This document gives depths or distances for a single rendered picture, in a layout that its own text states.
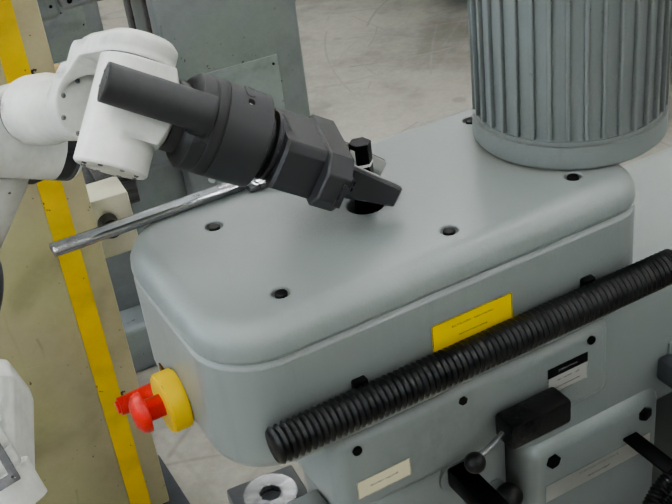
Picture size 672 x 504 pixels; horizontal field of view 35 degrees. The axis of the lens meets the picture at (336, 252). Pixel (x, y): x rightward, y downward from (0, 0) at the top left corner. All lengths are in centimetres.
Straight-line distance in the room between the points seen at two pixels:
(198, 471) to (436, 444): 258
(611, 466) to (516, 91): 46
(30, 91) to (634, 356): 69
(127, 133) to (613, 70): 45
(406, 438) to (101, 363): 213
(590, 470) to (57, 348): 203
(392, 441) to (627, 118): 38
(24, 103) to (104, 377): 211
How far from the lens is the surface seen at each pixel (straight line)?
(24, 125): 109
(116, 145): 92
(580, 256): 105
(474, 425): 109
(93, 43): 98
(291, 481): 181
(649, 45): 106
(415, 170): 109
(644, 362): 123
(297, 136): 96
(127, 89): 89
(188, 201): 108
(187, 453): 369
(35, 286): 293
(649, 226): 124
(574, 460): 122
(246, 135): 93
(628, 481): 132
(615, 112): 106
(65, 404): 315
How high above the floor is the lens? 239
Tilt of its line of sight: 32 degrees down
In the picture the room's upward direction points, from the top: 7 degrees counter-clockwise
